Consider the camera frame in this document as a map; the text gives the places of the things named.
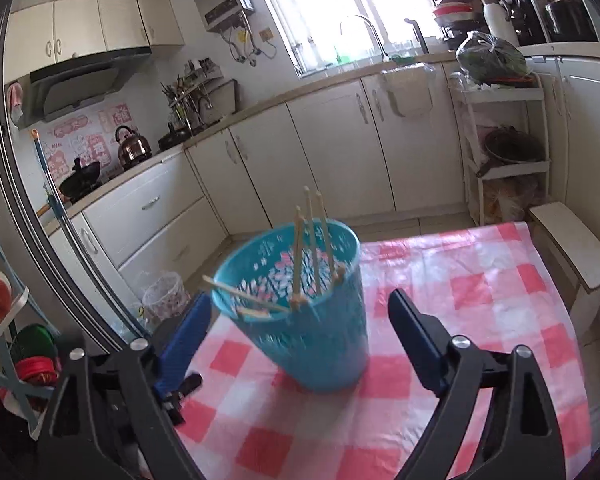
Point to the pink cloth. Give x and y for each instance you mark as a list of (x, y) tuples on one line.
[(15, 100)]

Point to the stack of dishes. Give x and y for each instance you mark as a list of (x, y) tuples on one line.
[(455, 12)]

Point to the chrome gooseneck faucet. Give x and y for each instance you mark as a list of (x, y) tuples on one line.
[(380, 42)]

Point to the cream wall cabinets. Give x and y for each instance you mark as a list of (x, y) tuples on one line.
[(80, 30)]

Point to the white storage rack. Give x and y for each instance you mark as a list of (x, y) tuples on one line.
[(7, 327)]

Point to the wall socket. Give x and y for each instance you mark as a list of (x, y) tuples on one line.
[(266, 35)]

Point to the white wooden stool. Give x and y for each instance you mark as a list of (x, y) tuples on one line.
[(570, 245)]

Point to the cream sink base cabinet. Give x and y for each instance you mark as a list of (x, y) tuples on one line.
[(325, 160)]

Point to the black frying pan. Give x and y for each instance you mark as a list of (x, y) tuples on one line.
[(512, 150)]

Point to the cream stove base cabinet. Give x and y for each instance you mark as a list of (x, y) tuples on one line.
[(135, 205)]

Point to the green round container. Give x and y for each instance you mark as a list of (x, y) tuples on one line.
[(37, 340)]

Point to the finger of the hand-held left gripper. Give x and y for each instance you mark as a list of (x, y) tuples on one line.
[(187, 384)]

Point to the black lidded pot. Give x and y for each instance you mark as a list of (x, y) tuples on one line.
[(175, 140)]

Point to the white rolling storage cart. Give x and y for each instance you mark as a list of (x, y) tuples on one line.
[(500, 94)]

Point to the pink printed wall sticker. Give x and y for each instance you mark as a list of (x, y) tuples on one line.
[(87, 147)]

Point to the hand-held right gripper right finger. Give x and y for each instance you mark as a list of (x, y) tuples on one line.
[(415, 340)]

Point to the steel stock pot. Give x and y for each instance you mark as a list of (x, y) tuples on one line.
[(567, 22)]

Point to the white thermos bottle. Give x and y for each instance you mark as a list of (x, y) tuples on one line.
[(500, 22)]

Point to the green sponge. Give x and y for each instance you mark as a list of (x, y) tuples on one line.
[(402, 59)]

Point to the kitchen window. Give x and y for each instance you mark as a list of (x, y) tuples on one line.
[(320, 5)]

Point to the green bottle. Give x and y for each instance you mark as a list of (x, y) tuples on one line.
[(343, 55)]

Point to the green plastic bag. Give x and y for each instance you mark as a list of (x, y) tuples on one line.
[(490, 60)]

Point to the steel kettle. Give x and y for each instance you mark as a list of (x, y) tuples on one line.
[(134, 152)]

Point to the black angular faucet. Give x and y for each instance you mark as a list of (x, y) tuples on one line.
[(421, 37)]

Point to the black wok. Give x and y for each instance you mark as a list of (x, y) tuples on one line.
[(80, 180)]

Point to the group of wooden chopsticks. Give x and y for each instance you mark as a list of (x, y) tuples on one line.
[(311, 240)]

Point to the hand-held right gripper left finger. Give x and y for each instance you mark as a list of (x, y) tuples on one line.
[(187, 330)]

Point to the clear bin with floral bag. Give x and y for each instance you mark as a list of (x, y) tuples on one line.
[(162, 297)]

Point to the white hanging bin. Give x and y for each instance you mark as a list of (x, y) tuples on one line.
[(407, 92)]

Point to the red round container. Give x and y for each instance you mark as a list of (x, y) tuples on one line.
[(37, 370)]

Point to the wall utensil rack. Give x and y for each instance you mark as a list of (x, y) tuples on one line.
[(185, 100)]

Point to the red white checked tablecloth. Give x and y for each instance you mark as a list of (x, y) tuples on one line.
[(480, 335)]

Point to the range hood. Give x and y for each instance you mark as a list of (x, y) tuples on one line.
[(75, 90)]

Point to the teal perforated plastic basket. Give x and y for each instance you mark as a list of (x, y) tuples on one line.
[(325, 340)]

